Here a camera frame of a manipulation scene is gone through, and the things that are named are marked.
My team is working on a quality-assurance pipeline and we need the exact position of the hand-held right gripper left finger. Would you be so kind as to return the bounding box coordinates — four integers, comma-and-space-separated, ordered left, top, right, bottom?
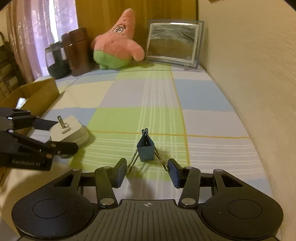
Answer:
52, 158, 127, 208

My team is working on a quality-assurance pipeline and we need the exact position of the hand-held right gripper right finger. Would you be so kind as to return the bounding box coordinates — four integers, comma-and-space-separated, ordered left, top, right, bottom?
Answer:
168, 159, 244, 208

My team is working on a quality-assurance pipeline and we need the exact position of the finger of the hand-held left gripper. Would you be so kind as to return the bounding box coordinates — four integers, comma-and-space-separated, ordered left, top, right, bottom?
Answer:
0, 131, 78, 160
0, 107, 59, 131

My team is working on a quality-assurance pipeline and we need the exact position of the white power adapter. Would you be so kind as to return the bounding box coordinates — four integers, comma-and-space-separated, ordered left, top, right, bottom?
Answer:
50, 115, 89, 159

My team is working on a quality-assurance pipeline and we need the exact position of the brown cardboard box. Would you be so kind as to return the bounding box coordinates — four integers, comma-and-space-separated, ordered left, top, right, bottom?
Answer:
0, 77, 60, 116

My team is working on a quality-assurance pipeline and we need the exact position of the blue binder clip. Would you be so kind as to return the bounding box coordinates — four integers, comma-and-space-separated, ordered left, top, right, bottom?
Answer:
126, 128, 170, 175

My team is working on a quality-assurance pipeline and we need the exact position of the dark glass jar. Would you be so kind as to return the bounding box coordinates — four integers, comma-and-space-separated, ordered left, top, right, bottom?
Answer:
45, 41, 71, 79

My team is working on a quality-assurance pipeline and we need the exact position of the dark metal step ladder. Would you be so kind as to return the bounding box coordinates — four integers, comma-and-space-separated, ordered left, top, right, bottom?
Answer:
0, 32, 23, 100

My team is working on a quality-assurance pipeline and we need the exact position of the checkered tablecloth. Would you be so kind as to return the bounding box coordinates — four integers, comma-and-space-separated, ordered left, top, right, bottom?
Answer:
0, 62, 271, 202

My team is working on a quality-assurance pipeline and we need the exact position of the brown thermos flask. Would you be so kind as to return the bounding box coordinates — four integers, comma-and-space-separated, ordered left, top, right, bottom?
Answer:
61, 28, 91, 77

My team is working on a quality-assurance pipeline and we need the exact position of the purple lace curtain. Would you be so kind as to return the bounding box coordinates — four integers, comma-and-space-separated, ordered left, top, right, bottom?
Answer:
6, 0, 78, 81

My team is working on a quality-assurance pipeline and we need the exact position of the pink starfish plush toy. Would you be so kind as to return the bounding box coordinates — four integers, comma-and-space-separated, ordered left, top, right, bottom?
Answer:
91, 9, 145, 70

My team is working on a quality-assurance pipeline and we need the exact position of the yellow curtain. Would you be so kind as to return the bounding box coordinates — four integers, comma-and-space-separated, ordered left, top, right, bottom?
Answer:
76, 0, 199, 47

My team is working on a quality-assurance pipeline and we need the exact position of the glass picture frame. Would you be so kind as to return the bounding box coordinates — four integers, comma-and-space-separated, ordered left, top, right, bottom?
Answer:
146, 20, 205, 69

